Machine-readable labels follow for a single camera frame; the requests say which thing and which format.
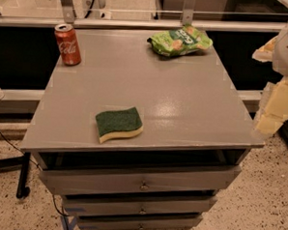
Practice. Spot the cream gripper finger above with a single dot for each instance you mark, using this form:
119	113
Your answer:
273	108
265	52

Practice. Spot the red coke can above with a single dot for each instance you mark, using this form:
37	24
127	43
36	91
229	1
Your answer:
67	44

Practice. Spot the green chip bag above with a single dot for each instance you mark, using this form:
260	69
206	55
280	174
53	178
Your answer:
180	42

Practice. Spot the top grey drawer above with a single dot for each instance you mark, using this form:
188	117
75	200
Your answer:
105	181

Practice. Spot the grey drawer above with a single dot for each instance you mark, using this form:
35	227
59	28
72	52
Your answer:
142	206
105	181
138	222

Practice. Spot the middle grey drawer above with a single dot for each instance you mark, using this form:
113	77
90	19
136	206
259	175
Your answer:
142	206

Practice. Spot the green yellow sponge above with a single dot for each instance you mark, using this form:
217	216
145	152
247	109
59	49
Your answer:
118	124

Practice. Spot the bottom grey drawer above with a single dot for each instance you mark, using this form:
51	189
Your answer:
138	222

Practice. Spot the metal railing frame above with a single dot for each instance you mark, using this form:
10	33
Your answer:
215	15

